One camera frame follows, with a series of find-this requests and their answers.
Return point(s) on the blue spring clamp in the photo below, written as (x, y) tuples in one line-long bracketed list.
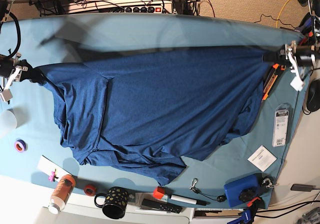
[(305, 25)]

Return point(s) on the pink small toy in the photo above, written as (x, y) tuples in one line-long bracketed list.
[(53, 176)]

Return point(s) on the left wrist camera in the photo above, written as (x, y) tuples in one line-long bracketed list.
[(297, 84)]

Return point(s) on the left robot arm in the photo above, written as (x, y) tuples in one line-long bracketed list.
[(306, 52)]

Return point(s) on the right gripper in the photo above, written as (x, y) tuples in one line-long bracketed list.
[(33, 75)]

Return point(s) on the orange black clamp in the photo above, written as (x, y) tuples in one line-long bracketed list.
[(308, 39)]

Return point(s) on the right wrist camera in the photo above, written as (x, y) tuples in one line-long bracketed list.
[(6, 95)]

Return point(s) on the translucent plastic cup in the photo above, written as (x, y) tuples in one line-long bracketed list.
[(8, 122)]

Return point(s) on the black computer mouse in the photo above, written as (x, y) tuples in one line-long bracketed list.
[(313, 96)]

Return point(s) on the orange red cube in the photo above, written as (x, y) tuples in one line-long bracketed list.
[(159, 193)]

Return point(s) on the white paper card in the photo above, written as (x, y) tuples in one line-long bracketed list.
[(262, 158)]

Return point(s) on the black adapter block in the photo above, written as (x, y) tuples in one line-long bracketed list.
[(302, 187)]

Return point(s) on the orange supplement bottle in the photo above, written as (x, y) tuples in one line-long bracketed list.
[(61, 194)]

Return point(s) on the white marker pen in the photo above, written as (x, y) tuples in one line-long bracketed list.
[(187, 200)]

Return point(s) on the dark blue t-shirt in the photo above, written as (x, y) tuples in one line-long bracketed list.
[(143, 113)]

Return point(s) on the blue box with knob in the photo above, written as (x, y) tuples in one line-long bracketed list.
[(242, 190)]

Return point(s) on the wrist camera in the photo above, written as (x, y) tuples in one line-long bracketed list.
[(297, 84), (6, 95)]

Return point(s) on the white power strip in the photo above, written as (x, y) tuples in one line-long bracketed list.
[(136, 6)]

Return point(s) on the white paper sheet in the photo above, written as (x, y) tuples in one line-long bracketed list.
[(46, 166)]

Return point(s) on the light blue table cloth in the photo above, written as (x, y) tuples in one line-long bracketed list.
[(81, 37)]

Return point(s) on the orange black utility knife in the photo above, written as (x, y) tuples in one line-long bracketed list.
[(274, 73)]

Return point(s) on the red tape roll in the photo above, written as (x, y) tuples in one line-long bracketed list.
[(90, 190)]

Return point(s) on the black mug gold dots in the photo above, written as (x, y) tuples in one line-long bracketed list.
[(115, 202)]

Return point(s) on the metal carabiner keyring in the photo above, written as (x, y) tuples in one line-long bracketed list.
[(267, 183)]

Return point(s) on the black remote control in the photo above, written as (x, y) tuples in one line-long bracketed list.
[(161, 206)]

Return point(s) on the purple tape roll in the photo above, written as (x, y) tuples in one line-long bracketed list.
[(20, 146)]

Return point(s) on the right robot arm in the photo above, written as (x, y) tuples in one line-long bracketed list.
[(11, 64)]

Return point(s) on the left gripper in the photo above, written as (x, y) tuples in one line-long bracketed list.
[(280, 56)]

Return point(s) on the clear blister pack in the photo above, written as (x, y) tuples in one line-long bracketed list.
[(280, 127)]

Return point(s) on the blue orange bottom clamp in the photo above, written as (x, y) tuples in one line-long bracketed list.
[(248, 215)]

